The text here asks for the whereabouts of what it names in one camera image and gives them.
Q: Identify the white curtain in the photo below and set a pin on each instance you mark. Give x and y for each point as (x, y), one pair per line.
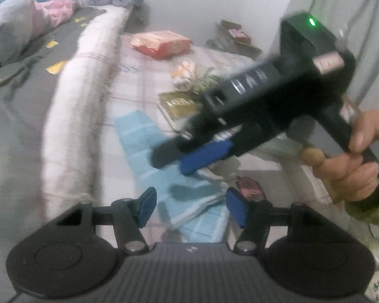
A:
(366, 38)

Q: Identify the pink checked bed sheet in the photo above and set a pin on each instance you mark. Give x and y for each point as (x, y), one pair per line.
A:
(139, 79)

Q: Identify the grey blanket with yellow patches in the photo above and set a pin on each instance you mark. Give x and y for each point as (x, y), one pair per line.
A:
(19, 101)

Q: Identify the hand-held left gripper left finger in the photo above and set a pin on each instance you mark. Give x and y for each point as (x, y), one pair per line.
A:
(147, 205)

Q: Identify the pink red tissue pack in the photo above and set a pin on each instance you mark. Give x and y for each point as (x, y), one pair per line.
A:
(161, 42)

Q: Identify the light blue checked towel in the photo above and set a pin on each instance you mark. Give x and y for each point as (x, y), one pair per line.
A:
(164, 176)

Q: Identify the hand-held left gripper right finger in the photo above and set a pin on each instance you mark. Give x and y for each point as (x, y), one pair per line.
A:
(237, 206)

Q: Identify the orange striped cloth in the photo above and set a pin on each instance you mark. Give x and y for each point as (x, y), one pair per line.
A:
(183, 72)

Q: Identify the pink and blue quilt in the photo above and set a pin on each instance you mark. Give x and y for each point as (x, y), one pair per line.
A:
(25, 12)

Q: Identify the small open cardboard box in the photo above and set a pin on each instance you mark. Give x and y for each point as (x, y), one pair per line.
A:
(240, 36)

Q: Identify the person's right hand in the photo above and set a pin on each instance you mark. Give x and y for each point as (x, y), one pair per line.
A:
(353, 176)

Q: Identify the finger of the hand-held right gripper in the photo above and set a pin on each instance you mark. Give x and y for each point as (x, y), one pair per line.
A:
(205, 157)
(173, 154)

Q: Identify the gold foil packet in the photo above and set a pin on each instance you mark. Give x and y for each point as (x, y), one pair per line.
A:
(180, 105)

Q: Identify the cream fuzzy rolled blanket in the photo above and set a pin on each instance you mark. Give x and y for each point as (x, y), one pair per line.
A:
(75, 101)

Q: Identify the pink packet in small box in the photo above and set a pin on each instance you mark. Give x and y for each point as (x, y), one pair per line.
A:
(238, 34)

